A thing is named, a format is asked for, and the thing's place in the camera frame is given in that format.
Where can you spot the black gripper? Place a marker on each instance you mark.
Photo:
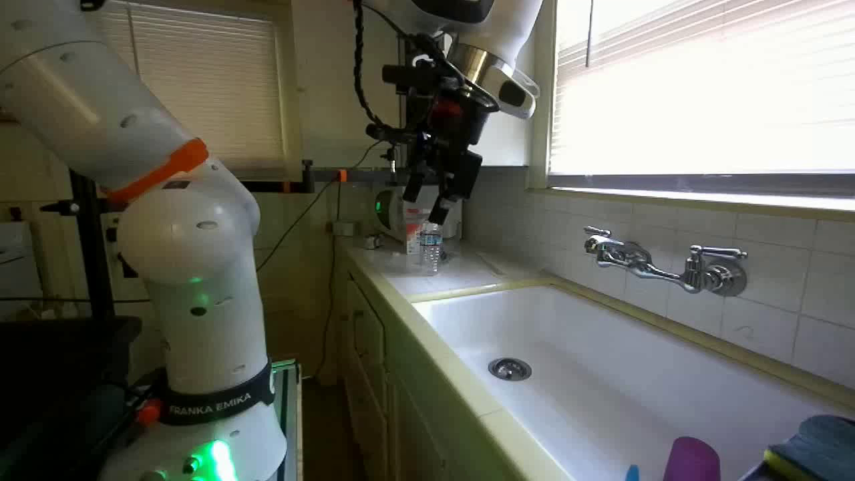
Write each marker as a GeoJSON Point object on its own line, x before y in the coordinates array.
{"type": "Point", "coordinates": [445, 124]}

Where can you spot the purple plastic cup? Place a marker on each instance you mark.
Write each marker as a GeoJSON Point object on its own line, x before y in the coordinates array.
{"type": "Point", "coordinates": [691, 460]}

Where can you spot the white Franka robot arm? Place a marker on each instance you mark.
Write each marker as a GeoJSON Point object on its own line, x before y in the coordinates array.
{"type": "Point", "coordinates": [196, 295]}

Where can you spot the metal sink drain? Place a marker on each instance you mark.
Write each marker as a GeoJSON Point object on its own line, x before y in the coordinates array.
{"type": "Point", "coordinates": [508, 371]}

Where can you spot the white sink basin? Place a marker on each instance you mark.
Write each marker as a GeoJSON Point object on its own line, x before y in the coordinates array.
{"type": "Point", "coordinates": [589, 391]}

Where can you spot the white window blinds over sink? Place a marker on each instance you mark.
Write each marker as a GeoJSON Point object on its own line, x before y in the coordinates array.
{"type": "Point", "coordinates": [712, 81]}

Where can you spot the blue object in sink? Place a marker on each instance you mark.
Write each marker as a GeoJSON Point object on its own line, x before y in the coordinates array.
{"type": "Point", "coordinates": [824, 446]}

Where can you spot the appliance with green light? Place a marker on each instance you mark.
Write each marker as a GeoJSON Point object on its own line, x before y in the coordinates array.
{"type": "Point", "coordinates": [389, 208]}

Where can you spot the small red-labelled bottle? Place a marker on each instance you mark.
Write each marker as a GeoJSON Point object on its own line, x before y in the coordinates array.
{"type": "Point", "coordinates": [409, 239]}

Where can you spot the clear water bottle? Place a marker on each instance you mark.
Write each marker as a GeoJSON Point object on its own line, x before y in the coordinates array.
{"type": "Point", "coordinates": [430, 251]}

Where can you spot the cream counter cabinet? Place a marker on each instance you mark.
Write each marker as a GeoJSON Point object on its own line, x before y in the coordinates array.
{"type": "Point", "coordinates": [383, 384]}

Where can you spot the small window blind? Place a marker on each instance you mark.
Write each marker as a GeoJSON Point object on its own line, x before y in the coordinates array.
{"type": "Point", "coordinates": [208, 81]}

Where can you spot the metal robot mounting base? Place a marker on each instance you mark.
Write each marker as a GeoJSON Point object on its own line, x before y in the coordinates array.
{"type": "Point", "coordinates": [287, 418]}

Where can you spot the black stand pole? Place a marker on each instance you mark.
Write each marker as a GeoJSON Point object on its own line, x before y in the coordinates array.
{"type": "Point", "coordinates": [91, 251]}

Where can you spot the blue plastic knife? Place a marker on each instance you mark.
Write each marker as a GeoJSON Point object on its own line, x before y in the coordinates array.
{"type": "Point", "coordinates": [632, 474]}

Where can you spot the yellow sponge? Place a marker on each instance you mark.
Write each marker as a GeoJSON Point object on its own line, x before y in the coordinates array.
{"type": "Point", "coordinates": [778, 466]}

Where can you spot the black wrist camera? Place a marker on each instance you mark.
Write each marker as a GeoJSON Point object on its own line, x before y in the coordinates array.
{"type": "Point", "coordinates": [413, 76]}

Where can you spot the chrome wall faucet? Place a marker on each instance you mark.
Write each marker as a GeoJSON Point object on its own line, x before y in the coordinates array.
{"type": "Point", "coordinates": [704, 268]}

